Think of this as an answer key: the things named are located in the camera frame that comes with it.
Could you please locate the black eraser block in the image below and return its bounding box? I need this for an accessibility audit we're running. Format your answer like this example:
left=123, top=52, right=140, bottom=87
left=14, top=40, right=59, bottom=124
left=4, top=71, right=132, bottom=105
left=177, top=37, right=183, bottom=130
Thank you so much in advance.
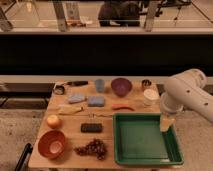
left=81, top=123, right=103, bottom=133

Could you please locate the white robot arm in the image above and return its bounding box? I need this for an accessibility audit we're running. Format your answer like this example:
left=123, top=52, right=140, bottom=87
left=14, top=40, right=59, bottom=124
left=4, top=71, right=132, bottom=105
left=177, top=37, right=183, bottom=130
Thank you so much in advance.
left=160, top=69, right=213, bottom=132

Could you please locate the purple bowl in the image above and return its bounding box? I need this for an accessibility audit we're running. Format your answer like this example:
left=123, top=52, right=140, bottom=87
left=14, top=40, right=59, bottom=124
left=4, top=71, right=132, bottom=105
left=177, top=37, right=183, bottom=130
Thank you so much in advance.
left=111, top=78, right=132, bottom=97

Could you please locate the orange bowl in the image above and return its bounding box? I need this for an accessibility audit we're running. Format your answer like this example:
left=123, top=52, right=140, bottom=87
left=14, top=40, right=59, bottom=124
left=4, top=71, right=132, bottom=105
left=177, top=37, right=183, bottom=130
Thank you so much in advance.
left=38, top=130, right=66, bottom=159

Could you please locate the green plastic tray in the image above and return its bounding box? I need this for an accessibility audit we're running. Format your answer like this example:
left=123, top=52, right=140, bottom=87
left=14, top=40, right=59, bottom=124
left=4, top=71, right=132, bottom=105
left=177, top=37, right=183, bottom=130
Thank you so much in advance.
left=113, top=113, right=184, bottom=167

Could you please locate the small dark metal cup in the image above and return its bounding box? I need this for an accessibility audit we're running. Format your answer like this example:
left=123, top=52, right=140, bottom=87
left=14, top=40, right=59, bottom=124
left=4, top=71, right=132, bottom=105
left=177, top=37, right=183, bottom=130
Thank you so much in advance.
left=141, top=79, right=152, bottom=90

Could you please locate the red chili pepper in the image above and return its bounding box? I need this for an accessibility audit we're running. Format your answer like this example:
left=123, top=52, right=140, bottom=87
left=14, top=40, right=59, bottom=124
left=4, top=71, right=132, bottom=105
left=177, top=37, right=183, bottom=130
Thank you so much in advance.
left=112, top=104, right=134, bottom=111

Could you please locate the bunch of dark grapes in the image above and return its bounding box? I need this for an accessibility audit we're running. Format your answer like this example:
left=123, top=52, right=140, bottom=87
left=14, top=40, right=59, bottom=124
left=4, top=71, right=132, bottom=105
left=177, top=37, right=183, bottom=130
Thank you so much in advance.
left=74, top=139, right=108, bottom=160

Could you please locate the metal fork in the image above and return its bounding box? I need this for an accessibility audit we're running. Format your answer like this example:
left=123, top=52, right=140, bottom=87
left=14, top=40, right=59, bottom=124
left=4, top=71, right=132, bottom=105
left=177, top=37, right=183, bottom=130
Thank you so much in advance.
left=88, top=113, right=113, bottom=118

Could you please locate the blue sponge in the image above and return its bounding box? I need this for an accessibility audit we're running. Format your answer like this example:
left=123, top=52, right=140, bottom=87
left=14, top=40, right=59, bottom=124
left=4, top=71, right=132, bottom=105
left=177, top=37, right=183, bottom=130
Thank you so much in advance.
left=88, top=96, right=105, bottom=107

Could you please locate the blue cup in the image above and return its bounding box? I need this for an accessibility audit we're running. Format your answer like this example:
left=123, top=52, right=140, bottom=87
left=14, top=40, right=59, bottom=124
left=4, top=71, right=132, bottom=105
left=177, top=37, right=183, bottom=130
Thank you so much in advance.
left=94, top=79, right=105, bottom=93

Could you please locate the grey-blue cloth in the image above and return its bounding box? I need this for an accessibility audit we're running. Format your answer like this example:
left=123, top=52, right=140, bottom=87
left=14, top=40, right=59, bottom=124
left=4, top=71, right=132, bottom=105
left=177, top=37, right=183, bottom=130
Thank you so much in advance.
left=68, top=93, right=86, bottom=104

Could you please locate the yellow apple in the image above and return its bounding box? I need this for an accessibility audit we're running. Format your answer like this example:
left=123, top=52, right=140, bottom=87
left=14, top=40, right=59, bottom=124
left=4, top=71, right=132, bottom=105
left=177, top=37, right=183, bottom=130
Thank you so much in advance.
left=46, top=115, right=62, bottom=129

